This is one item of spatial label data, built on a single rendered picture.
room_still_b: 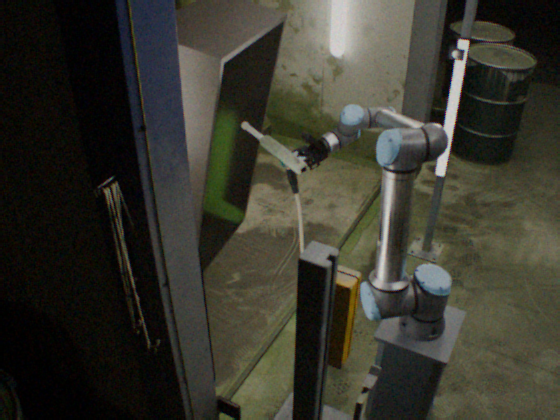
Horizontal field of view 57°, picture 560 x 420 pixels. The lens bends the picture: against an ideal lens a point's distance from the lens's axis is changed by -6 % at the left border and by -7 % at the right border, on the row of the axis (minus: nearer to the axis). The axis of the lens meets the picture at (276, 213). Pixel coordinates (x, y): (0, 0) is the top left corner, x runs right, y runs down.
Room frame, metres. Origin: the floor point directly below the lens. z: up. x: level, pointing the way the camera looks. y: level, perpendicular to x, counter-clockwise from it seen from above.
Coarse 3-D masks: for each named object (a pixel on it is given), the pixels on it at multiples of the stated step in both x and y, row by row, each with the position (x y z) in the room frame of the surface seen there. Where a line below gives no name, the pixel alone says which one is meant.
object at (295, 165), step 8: (248, 128) 2.23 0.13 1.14; (256, 136) 2.16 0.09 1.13; (264, 136) 2.12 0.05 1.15; (264, 144) 2.08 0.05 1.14; (272, 144) 2.05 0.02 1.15; (280, 144) 2.04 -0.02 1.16; (272, 152) 2.02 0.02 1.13; (280, 152) 1.98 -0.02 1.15; (288, 152) 1.97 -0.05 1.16; (288, 160) 1.92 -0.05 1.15; (296, 160) 1.89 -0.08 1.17; (296, 168) 1.87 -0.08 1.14; (288, 176) 1.97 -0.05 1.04; (296, 176) 1.97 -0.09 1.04; (296, 184) 1.97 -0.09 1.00; (296, 192) 1.97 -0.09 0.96
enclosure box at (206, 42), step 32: (224, 0) 2.36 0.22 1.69; (192, 32) 1.97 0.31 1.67; (224, 32) 2.02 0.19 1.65; (256, 32) 2.07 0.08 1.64; (192, 64) 1.83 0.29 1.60; (224, 64) 2.46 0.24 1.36; (256, 64) 2.40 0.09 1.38; (192, 96) 1.84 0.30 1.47; (224, 96) 2.47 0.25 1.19; (256, 96) 2.40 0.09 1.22; (192, 128) 1.84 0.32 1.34; (224, 128) 2.47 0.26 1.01; (256, 128) 2.40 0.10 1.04; (192, 160) 1.85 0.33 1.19; (224, 160) 2.48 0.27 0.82; (256, 160) 2.40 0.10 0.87; (192, 192) 1.86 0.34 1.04; (224, 192) 2.48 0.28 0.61; (224, 224) 2.37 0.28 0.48
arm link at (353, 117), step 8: (352, 104) 2.09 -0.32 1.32; (344, 112) 2.05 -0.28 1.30; (352, 112) 2.05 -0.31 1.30; (360, 112) 2.05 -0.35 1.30; (344, 120) 2.04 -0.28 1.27; (352, 120) 2.02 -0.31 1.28; (360, 120) 2.03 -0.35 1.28; (368, 120) 2.05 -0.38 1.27; (344, 128) 2.05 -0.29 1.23; (352, 128) 2.04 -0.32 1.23; (360, 128) 2.05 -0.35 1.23
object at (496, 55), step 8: (472, 48) 4.21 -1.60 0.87; (480, 48) 4.23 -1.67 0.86; (488, 48) 4.25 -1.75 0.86; (496, 48) 4.25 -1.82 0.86; (504, 48) 4.26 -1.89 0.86; (472, 56) 4.03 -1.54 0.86; (480, 56) 4.04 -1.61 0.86; (488, 56) 4.05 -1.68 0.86; (496, 56) 4.06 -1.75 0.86; (504, 56) 4.06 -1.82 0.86; (512, 56) 4.08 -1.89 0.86; (520, 56) 4.09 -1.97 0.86; (528, 56) 4.08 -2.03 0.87; (496, 64) 3.88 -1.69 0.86; (504, 64) 3.89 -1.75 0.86; (512, 64) 3.89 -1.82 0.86; (520, 64) 3.90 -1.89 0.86; (528, 64) 3.90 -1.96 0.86
